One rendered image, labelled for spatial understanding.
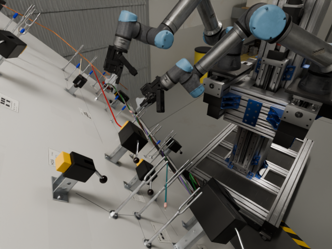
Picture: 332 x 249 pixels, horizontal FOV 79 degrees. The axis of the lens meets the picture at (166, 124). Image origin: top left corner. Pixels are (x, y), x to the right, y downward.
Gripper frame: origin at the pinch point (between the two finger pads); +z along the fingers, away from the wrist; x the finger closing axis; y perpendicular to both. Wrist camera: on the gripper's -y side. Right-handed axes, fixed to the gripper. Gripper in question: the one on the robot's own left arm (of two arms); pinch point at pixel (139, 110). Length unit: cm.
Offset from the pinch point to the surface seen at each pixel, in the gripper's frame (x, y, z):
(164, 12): -212, 186, -20
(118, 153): 49, -25, -15
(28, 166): 72, -24, -17
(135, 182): 52, -34, -17
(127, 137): 51, -23, -21
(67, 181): 70, -29, -21
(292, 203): -120, -116, -23
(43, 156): 69, -22, -16
